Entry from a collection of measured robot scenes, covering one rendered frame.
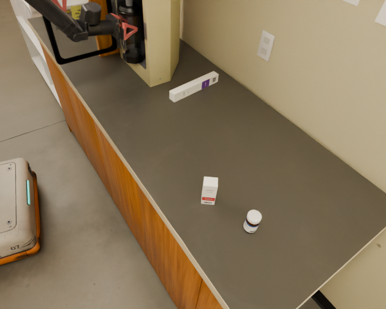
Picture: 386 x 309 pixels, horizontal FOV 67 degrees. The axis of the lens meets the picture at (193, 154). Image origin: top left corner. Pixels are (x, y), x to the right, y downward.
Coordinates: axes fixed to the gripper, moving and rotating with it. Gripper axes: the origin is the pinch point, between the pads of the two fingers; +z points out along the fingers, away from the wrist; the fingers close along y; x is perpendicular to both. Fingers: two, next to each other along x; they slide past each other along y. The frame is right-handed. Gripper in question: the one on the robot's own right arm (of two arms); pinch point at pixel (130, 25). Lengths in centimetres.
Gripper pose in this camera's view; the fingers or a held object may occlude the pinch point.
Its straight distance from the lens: 141.0
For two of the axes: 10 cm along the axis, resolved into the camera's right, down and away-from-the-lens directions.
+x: -1.5, 7.3, 6.6
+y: -5.9, -6.1, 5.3
